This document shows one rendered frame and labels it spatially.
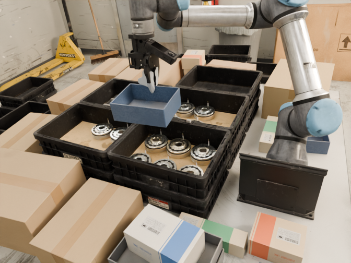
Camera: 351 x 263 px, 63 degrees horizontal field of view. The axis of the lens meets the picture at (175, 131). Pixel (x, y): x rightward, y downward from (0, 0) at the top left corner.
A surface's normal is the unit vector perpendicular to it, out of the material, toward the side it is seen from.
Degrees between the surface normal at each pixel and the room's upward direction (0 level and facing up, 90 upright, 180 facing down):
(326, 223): 0
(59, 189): 90
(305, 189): 90
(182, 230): 0
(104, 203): 0
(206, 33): 90
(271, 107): 90
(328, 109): 61
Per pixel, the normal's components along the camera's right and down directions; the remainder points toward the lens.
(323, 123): 0.17, 0.07
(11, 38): 0.92, 0.15
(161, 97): -0.35, 0.58
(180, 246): -0.08, -0.82
